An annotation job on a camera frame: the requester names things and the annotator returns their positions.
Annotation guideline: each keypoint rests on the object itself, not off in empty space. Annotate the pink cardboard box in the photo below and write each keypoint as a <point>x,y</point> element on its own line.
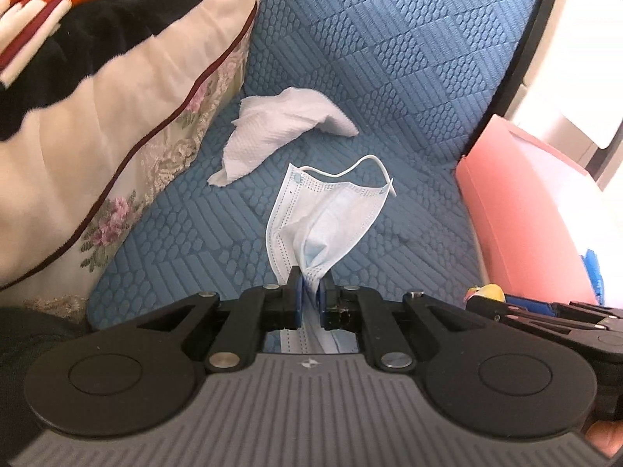
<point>511,204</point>

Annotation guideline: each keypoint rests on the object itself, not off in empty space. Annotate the floral bedsheet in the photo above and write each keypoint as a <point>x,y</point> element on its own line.
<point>112,214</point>

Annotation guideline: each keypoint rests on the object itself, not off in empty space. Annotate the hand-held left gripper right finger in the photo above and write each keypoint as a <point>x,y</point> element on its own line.
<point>321,304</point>

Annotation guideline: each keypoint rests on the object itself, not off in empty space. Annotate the small pink yellow toy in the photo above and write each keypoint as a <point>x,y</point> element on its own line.
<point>491,293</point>

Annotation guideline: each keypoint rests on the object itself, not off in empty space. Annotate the blue face mask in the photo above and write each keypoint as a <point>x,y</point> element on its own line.
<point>331,209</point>

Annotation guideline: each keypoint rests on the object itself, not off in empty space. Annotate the blue snack packet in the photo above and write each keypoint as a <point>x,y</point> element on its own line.
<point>594,277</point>

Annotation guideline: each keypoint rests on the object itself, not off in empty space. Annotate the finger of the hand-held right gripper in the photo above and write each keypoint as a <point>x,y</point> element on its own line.
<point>530,305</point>

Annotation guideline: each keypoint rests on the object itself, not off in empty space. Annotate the blue textured chair cushion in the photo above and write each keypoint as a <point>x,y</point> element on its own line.
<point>389,58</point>

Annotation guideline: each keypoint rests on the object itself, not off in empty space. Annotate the person's right hand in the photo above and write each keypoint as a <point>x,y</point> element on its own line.
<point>608,440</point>

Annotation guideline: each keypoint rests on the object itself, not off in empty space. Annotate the white paper towel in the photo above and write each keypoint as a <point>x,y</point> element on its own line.
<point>272,126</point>

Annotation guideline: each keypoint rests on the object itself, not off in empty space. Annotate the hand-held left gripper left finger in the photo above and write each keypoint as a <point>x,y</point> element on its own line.
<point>297,299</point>

